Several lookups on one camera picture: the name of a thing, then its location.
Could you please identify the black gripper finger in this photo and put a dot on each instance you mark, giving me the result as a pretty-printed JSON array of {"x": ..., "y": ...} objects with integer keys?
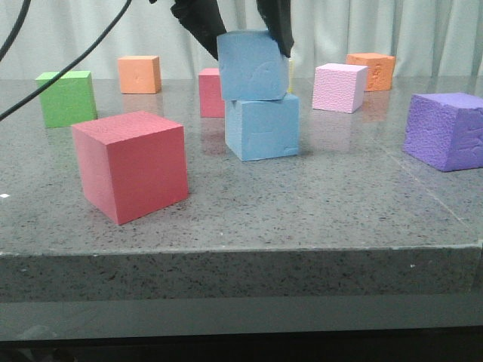
[
  {"x": 276, "y": 14},
  {"x": 203, "y": 20}
]

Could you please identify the light blue cube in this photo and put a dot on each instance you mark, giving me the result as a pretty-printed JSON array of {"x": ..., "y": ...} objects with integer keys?
[
  {"x": 251, "y": 66},
  {"x": 256, "y": 129}
]

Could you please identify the yellow foam cube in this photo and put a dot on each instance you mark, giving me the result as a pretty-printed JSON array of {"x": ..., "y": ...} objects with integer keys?
[{"x": 290, "y": 75}]

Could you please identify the orange foam cube left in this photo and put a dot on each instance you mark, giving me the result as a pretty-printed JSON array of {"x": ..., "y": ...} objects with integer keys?
[{"x": 139, "y": 74}]

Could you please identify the orange foam cube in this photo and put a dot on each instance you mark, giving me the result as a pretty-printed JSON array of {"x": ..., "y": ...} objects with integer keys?
[
  {"x": 139, "y": 74},
  {"x": 380, "y": 69}
]

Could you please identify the small red foam cube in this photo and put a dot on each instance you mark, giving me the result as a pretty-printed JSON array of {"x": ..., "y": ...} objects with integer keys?
[{"x": 209, "y": 88}]

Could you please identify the pink foam cube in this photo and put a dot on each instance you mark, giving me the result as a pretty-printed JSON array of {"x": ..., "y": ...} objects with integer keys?
[{"x": 339, "y": 87}]

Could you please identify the orange foam cube right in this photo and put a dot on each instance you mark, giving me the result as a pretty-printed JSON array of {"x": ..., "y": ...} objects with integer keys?
[{"x": 380, "y": 69}]

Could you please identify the green foam cube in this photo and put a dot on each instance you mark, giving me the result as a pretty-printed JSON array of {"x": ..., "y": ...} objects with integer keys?
[{"x": 69, "y": 100}]

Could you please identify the large red foam cube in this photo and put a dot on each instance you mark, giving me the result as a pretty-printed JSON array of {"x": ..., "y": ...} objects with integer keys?
[{"x": 131, "y": 164}]

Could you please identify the purple foam cube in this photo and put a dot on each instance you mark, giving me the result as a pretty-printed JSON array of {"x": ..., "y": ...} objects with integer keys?
[{"x": 445, "y": 130}]

